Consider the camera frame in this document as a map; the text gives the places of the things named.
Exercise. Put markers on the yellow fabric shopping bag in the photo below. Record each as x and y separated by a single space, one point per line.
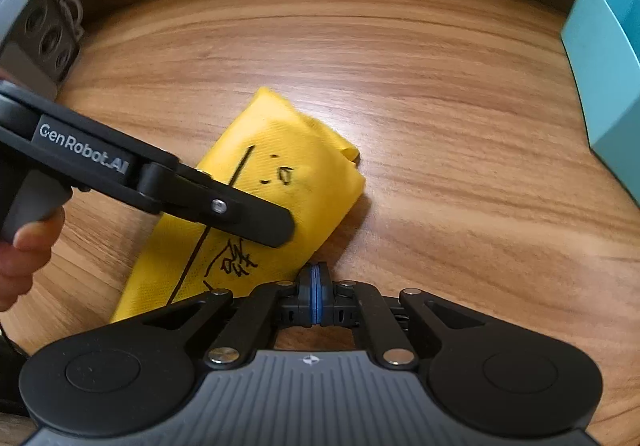
298 179

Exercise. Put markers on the person's left hand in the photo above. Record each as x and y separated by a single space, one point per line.
30 250

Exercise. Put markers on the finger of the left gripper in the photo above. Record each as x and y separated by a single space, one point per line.
194 196

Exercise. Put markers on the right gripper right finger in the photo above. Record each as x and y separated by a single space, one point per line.
361 308

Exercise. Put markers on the light blue cardboard box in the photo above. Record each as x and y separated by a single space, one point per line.
601 40

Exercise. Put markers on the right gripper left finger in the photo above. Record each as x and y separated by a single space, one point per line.
260 316

